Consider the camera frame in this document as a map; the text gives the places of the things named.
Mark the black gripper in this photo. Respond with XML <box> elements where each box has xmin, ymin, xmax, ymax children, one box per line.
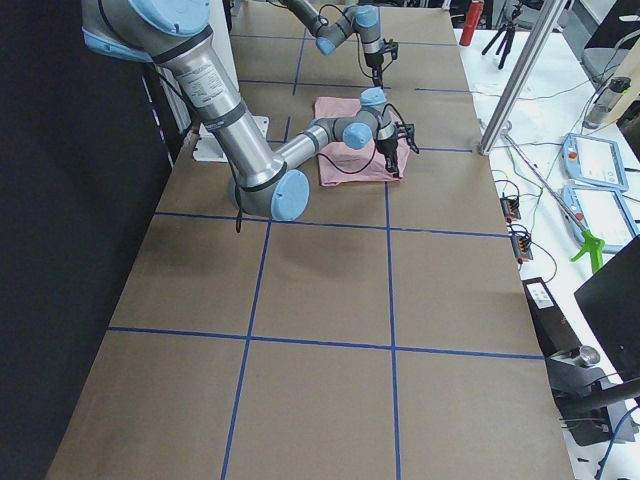
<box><xmin>363</xmin><ymin>39</ymin><xmax>399</xmax><ymax>86</ymax></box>
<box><xmin>375</xmin><ymin>122</ymin><xmax>415</xmax><ymax>176</ymax></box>

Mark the pink Snoopy t-shirt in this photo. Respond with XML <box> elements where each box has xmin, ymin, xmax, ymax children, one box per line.
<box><xmin>313</xmin><ymin>96</ymin><xmax>410</xmax><ymax>187</ymax></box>

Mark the red cylinder bottle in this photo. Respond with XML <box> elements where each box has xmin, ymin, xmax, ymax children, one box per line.
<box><xmin>459</xmin><ymin>0</ymin><xmax>484</xmax><ymax>47</ymax></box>

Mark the upper orange terminal block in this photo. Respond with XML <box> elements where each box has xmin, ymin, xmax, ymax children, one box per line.
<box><xmin>500</xmin><ymin>196</ymin><xmax>521</xmax><ymax>224</ymax></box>

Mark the orange terminal block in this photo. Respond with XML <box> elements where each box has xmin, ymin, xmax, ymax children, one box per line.
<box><xmin>500</xmin><ymin>196</ymin><xmax>521</xmax><ymax>224</ymax></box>
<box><xmin>509</xmin><ymin>225</ymin><xmax>533</xmax><ymax>265</ymax></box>

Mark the black tripod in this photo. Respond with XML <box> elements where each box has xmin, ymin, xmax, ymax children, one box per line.
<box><xmin>481</xmin><ymin>6</ymin><xmax>521</xmax><ymax>70</ymax></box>

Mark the lower orange terminal block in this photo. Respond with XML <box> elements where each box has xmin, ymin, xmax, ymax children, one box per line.
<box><xmin>509</xmin><ymin>225</ymin><xmax>533</xmax><ymax>265</ymax></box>

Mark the upper blue teach pendant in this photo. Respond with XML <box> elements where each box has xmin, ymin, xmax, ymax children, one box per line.
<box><xmin>562</xmin><ymin>133</ymin><xmax>629</xmax><ymax>192</ymax></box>

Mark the blue teach pendant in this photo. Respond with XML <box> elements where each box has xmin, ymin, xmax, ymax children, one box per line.
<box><xmin>562</xmin><ymin>133</ymin><xmax>629</xmax><ymax>192</ymax></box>
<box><xmin>561</xmin><ymin>184</ymin><xmax>639</xmax><ymax>254</ymax></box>

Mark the clear water bottle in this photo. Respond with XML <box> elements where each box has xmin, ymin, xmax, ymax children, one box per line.
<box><xmin>582</xmin><ymin>76</ymin><xmax>631</xmax><ymax>130</ymax></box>

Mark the lower blue teach pendant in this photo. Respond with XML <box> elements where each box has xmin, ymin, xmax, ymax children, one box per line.
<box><xmin>561</xmin><ymin>184</ymin><xmax>639</xmax><ymax>254</ymax></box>

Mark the black power box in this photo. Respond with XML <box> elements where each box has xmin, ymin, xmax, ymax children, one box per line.
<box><xmin>522</xmin><ymin>277</ymin><xmax>582</xmax><ymax>357</ymax></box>

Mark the black monitor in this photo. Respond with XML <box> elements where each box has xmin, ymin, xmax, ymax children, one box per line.
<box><xmin>574</xmin><ymin>238</ymin><xmax>640</xmax><ymax>380</ymax></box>

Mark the black clamp stand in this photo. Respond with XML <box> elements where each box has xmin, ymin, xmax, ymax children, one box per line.
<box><xmin>545</xmin><ymin>356</ymin><xmax>639</xmax><ymax>447</ymax></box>

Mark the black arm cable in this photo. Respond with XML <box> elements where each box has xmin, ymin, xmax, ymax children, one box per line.
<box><xmin>317</xmin><ymin>3</ymin><xmax>396</xmax><ymax>81</ymax></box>
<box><xmin>234</xmin><ymin>102</ymin><xmax>421</xmax><ymax>234</ymax></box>

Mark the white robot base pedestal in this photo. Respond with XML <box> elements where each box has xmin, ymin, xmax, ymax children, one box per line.
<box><xmin>194</xmin><ymin>1</ymin><xmax>271</xmax><ymax>174</ymax></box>

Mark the aluminium camera mast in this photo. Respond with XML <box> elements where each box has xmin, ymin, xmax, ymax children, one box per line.
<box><xmin>479</xmin><ymin>1</ymin><xmax>573</xmax><ymax>155</ymax></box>

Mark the green handled reacher grabber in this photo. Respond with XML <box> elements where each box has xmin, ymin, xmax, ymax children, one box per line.
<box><xmin>500</xmin><ymin>122</ymin><xmax>605</xmax><ymax>273</ymax></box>

